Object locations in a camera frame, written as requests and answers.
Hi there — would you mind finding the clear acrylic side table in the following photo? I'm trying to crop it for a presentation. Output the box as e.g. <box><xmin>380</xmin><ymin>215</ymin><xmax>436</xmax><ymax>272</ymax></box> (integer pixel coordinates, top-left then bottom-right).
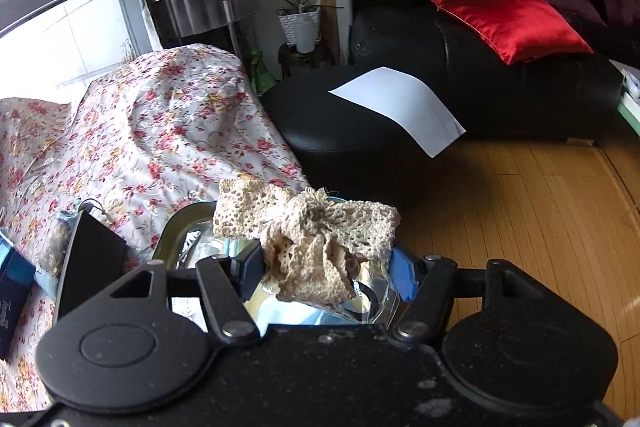
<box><xmin>152</xmin><ymin>0</ymin><xmax>271</xmax><ymax>52</ymax></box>

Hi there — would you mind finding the red satin cushion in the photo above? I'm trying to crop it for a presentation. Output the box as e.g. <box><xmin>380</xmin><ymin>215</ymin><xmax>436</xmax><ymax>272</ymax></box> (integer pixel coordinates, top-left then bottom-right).
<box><xmin>431</xmin><ymin>0</ymin><xmax>595</xmax><ymax>66</ymax></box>

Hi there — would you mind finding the black leather ottoman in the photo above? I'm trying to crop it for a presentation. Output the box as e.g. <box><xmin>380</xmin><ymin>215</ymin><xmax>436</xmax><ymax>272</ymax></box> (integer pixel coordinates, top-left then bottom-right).
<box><xmin>260</xmin><ymin>64</ymin><xmax>471</xmax><ymax>210</ymax></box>

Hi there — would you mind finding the teal and gold metal tray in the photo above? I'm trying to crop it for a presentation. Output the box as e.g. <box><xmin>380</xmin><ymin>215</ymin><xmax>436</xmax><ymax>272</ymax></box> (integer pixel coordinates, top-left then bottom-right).
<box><xmin>150</xmin><ymin>196</ymin><xmax>417</xmax><ymax>329</ymax></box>

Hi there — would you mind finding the light blue face mask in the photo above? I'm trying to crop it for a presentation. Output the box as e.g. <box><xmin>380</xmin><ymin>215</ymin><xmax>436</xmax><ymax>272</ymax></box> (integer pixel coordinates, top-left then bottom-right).
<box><xmin>245</xmin><ymin>287</ymin><xmax>361</xmax><ymax>329</ymax></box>

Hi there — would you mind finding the black leather sofa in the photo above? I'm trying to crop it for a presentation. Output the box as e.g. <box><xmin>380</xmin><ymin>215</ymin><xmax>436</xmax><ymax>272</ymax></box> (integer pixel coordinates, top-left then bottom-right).
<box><xmin>347</xmin><ymin>0</ymin><xmax>640</xmax><ymax>144</ymax></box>

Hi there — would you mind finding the blue tissue box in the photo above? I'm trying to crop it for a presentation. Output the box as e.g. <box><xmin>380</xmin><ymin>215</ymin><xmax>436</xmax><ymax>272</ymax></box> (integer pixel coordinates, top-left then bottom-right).
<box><xmin>0</xmin><ymin>229</ymin><xmax>39</xmax><ymax>360</ymax></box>

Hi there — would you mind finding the glass coffee table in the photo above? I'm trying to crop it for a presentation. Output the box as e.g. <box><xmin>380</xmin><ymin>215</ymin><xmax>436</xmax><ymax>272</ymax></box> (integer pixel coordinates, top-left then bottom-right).
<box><xmin>617</xmin><ymin>62</ymin><xmax>640</xmax><ymax>130</ymax></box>

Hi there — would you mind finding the cream lace crochet piece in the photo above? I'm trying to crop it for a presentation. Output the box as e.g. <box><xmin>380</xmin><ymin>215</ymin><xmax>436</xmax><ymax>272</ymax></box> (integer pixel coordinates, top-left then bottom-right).
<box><xmin>212</xmin><ymin>177</ymin><xmax>402</xmax><ymax>309</ymax></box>

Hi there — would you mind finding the potted plant in white pot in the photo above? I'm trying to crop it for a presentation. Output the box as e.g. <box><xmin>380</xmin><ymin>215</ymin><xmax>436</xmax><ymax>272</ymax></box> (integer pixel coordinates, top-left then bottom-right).
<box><xmin>267</xmin><ymin>0</ymin><xmax>346</xmax><ymax>54</ymax></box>

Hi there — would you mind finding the black triangular glasses case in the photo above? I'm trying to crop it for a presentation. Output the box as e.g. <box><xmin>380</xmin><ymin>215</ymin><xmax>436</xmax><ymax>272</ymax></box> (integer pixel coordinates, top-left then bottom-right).
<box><xmin>52</xmin><ymin>209</ymin><xmax>128</xmax><ymax>323</ymax></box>

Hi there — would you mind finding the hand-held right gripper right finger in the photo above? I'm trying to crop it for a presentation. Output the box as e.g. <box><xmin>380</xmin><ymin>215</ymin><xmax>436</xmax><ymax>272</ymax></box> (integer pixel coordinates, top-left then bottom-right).
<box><xmin>390</xmin><ymin>247</ymin><xmax>538</xmax><ymax>343</ymax></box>

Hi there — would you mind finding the floral bed sheet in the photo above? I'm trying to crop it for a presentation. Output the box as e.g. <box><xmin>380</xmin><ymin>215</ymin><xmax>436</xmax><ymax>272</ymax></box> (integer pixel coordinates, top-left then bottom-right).
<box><xmin>0</xmin><ymin>44</ymin><xmax>312</xmax><ymax>414</ymax></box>

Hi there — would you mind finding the dark round plant stand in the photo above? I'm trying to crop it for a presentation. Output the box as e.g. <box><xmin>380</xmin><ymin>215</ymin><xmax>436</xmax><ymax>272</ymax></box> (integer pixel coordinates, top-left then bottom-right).
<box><xmin>277</xmin><ymin>42</ymin><xmax>336</xmax><ymax>80</ymax></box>

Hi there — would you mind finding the white paper sheet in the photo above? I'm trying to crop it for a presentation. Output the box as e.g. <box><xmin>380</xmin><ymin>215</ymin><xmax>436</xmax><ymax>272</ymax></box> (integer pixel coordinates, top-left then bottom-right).
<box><xmin>327</xmin><ymin>67</ymin><xmax>468</xmax><ymax>158</ymax></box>

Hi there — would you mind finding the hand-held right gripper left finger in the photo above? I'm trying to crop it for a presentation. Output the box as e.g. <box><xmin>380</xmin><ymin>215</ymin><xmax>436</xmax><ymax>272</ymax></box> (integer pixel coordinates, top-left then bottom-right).
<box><xmin>100</xmin><ymin>241</ymin><xmax>266</xmax><ymax>340</ymax></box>

